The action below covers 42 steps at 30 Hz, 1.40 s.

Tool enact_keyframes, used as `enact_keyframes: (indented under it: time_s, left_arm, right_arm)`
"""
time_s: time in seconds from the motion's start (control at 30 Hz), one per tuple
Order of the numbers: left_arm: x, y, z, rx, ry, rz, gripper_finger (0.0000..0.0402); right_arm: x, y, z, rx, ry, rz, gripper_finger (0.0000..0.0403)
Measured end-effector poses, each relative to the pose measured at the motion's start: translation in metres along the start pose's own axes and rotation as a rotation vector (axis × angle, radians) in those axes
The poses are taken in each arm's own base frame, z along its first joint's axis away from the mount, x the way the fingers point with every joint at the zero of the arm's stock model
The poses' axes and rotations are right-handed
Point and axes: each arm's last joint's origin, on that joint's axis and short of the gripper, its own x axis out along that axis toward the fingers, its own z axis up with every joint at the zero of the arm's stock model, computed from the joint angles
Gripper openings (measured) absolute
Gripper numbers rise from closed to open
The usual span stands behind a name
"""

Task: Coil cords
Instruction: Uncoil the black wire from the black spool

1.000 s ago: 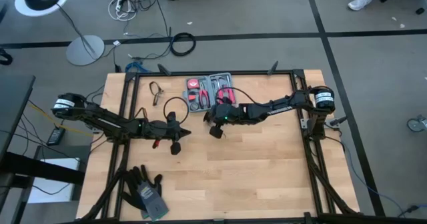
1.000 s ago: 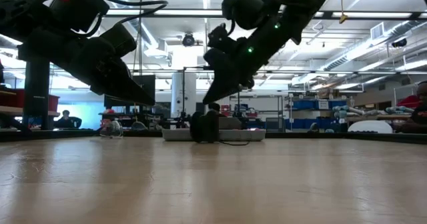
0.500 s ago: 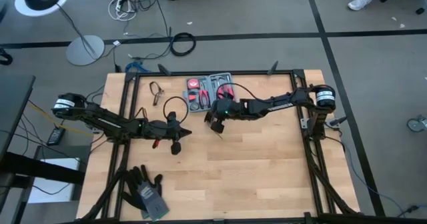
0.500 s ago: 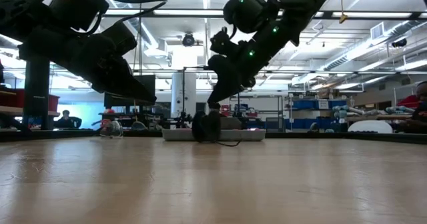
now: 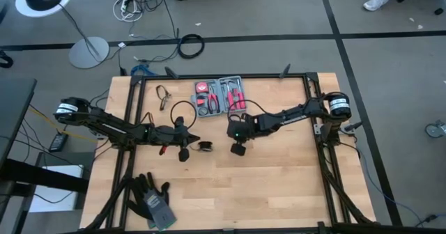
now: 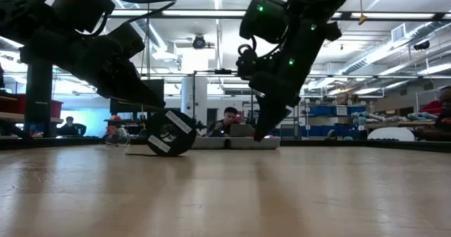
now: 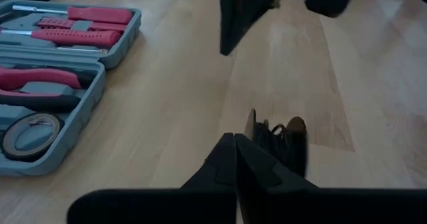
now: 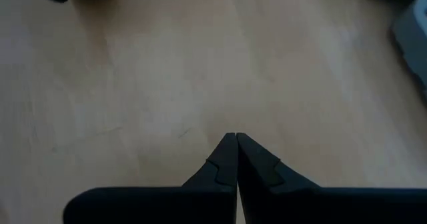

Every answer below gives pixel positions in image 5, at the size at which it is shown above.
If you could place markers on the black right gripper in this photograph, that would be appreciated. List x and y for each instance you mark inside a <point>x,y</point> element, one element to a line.
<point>244,131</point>

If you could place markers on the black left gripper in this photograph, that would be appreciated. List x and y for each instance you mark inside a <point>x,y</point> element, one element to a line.
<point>170,136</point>

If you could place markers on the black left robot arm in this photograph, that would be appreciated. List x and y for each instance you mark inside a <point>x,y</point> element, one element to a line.
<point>104,124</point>

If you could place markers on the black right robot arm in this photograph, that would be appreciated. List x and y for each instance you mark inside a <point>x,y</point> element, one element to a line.
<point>296,115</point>

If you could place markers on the black tape roll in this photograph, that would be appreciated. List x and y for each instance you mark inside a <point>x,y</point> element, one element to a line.
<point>203,111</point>

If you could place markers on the red bit holder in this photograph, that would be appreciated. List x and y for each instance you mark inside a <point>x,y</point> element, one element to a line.
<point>237,100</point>

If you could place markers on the grey plastic tool case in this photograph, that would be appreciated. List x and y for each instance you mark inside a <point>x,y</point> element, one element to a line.
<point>216,87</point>

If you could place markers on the clear safety glasses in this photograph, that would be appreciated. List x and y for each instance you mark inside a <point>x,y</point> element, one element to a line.
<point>163,96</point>

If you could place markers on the red tape measure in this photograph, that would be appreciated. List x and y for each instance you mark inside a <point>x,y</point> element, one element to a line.
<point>201,87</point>

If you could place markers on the grey black work glove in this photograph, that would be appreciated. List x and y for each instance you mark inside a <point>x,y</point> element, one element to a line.
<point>134,199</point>
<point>158,206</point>

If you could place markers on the black power adapter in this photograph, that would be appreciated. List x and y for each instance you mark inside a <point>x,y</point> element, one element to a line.
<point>58,142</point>

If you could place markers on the floor lamp with round base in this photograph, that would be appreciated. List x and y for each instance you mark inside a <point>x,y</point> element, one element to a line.
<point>88,53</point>

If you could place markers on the white power strip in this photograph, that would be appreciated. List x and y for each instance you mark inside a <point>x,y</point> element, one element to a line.
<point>124,6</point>

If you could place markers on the black desk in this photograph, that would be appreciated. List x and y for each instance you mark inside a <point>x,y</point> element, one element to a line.
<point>14,115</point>

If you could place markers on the grey caster wheel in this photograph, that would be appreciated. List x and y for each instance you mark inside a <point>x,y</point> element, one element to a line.
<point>435,129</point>

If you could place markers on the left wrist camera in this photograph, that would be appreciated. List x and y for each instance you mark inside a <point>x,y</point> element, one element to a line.
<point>179,121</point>

